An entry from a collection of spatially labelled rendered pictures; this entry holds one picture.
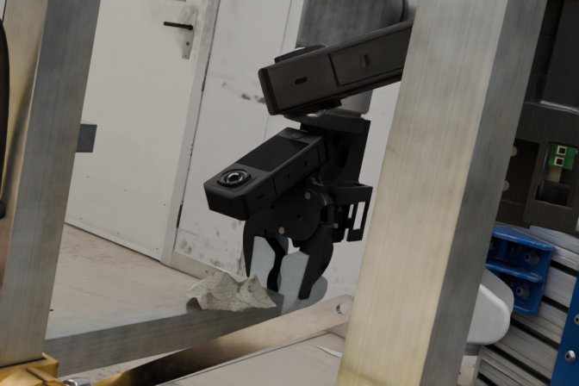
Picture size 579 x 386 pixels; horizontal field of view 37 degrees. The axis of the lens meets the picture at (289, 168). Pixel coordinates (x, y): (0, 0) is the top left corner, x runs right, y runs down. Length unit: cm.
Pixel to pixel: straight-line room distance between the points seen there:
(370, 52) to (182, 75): 352
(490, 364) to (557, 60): 81
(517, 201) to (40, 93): 25
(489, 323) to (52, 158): 25
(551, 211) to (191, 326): 37
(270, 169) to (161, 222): 330
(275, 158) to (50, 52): 29
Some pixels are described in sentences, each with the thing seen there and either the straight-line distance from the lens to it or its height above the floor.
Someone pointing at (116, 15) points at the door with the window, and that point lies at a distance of 424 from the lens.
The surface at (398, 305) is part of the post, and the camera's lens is 33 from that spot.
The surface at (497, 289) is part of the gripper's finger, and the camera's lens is 45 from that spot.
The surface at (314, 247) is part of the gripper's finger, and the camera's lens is 75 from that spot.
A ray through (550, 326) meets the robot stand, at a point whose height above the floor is 81.
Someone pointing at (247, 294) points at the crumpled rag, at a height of 87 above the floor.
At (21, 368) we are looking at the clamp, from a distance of 52.
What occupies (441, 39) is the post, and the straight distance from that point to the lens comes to 32.
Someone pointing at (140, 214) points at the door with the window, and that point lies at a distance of 409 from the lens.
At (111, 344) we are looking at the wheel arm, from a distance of 63.
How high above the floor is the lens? 108
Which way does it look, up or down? 8 degrees down
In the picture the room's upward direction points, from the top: 11 degrees clockwise
